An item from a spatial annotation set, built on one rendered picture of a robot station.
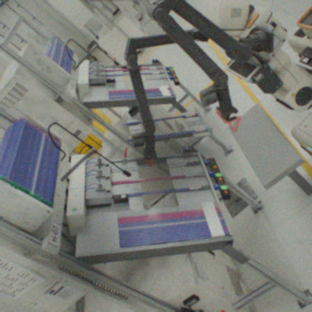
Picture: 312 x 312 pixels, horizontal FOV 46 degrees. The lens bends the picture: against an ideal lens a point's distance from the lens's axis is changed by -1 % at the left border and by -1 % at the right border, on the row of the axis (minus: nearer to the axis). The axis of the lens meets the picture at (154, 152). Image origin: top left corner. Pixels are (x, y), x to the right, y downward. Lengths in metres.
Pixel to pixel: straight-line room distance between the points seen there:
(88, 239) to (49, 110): 1.39
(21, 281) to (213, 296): 0.96
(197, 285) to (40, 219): 0.84
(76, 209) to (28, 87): 1.29
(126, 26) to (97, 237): 4.93
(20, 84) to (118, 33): 3.72
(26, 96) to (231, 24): 1.69
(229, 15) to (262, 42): 0.19
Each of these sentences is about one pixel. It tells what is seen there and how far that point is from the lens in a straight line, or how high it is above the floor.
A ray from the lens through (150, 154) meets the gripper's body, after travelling 2.05.
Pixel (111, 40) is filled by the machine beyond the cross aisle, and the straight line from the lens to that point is 6.39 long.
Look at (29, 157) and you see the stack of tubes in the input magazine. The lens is 1.82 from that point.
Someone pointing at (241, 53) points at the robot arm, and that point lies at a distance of 1.57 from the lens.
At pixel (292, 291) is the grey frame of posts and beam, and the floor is 0.16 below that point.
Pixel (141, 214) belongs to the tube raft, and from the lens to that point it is 1.83.
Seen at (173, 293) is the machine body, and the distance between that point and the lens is 2.02.
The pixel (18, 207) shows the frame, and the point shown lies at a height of 1.52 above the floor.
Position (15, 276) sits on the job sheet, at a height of 1.34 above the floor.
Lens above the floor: 2.00
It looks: 29 degrees down
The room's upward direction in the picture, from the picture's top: 52 degrees counter-clockwise
